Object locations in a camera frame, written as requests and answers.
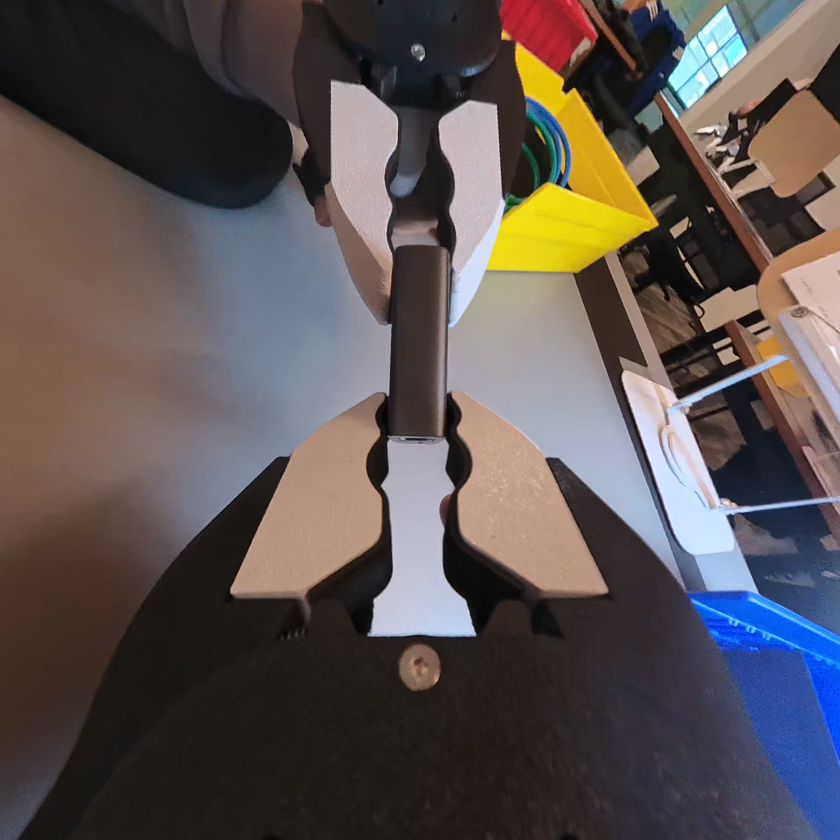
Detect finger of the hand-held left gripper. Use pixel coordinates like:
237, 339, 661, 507
325, 79, 402, 327
436, 98, 508, 329

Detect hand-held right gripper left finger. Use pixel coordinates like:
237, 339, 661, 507
229, 392, 389, 602

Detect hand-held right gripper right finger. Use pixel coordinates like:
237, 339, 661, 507
446, 391, 609, 600

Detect grey adapter cable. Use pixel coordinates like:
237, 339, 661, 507
391, 108, 434, 227

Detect dark metal plate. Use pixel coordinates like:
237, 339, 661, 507
386, 220, 454, 448

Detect person's left forearm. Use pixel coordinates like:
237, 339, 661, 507
220, 0, 311, 127

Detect yellow plastic bin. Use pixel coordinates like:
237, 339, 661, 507
486, 38, 659, 274

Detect red plastic bin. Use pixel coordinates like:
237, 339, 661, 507
499, 0, 599, 74

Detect white stand base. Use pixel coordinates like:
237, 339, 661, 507
619, 370, 737, 556

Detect dark cloth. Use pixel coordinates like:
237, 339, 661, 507
0, 0, 294, 210

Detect wooden table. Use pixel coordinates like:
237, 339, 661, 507
653, 91, 840, 540

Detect window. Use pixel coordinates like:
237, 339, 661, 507
665, 5, 750, 110

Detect blue plastic bin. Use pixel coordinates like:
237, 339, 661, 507
688, 590, 840, 840

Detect wooden chair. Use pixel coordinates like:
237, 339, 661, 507
747, 88, 840, 199

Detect clear acrylic sign holder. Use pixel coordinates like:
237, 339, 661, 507
668, 305, 840, 514

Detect green cable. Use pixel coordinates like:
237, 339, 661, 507
504, 121, 552, 212

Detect blue cable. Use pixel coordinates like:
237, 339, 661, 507
525, 95, 573, 193

